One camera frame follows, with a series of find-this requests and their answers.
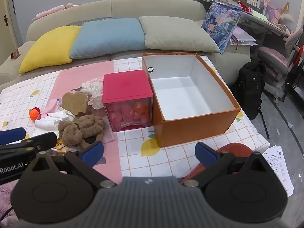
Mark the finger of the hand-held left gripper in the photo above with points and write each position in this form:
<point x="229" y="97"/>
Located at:
<point x="11" y="135"/>
<point x="40" y="139"/>

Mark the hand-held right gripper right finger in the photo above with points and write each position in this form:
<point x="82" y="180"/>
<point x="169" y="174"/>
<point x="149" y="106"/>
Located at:
<point x="204" y="153"/>

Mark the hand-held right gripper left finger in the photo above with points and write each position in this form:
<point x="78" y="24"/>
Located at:
<point x="92" y="150"/>

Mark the white fabric slipper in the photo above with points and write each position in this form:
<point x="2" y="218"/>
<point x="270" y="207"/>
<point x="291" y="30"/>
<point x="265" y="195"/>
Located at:
<point x="47" y="122"/>

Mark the orange cardboard box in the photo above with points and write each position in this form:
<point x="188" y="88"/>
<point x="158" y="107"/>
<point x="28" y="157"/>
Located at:
<point x="197" y="128"/>

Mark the brown fuzzy plush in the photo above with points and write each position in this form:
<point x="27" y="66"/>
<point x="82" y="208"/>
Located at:
<point x="87" y="123"/>

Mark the yellow snack packet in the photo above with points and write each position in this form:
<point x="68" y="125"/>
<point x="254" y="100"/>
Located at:
<point x="60" y="146"/>

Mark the orange crochet ball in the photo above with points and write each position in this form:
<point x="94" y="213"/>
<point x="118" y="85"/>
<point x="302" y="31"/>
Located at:
<point x="34" y="114"/>

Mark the pink fluffy rug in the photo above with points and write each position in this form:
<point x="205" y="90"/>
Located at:
<point x="4" y="194"/>

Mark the pink cloth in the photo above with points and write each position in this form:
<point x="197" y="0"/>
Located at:
<point x="51" y="106"/>

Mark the checked lemon print tablecloth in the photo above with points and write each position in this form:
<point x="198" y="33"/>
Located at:
<point x="23" y="87"/>

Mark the clear plastic bag with plush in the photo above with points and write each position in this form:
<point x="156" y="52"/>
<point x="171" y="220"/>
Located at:
<point x="97" y="99"/>

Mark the clear crumpled plastic bag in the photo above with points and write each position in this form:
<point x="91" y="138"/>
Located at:
<point x="91" y="82"/>

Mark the red cardboard box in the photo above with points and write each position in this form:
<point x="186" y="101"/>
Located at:
<point x="125" y="85"/>

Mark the pink mat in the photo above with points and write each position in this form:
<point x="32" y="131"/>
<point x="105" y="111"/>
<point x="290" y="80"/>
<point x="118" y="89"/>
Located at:
<point x="78" y="76"/>

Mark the printed paper sheets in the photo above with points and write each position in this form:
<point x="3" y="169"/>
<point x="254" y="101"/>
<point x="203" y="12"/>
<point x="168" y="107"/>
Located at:
<point x="277" y="166"/>

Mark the black backpack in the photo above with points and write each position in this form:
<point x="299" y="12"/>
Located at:
<point x="249" y="87"/>

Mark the brown phone stand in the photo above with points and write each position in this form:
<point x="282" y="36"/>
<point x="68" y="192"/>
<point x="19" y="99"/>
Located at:
<point x="15" y="54"/>

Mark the yellow pillow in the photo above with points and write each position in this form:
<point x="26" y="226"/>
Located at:
<point x="47" y="47"/>

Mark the light blue pillow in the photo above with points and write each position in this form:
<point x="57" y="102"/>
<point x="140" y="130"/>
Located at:
<point x="106" y="38"/>

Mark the pink desk chair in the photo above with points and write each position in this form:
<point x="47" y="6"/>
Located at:
<point x="275" y="57"/>

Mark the pink document folders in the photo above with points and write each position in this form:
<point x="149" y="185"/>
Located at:
<point x="242" y="36"/>

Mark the beige pillow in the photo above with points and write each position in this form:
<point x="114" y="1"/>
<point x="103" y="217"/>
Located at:
<point x="175" y="33"/>

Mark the pink plush toy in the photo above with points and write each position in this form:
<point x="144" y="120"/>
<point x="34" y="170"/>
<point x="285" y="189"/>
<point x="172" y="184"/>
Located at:
<point x="52" y="10"/>

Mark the cluttered desk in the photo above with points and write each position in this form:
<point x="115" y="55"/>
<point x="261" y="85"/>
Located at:
<point x="258" y="19"/>

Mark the beige sofa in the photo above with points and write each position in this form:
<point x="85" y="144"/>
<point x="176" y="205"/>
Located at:
<point x="154" y="7"/>

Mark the purple unicorn plush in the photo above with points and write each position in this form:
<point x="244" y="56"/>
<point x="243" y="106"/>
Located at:
<point x="273" y="11"/>

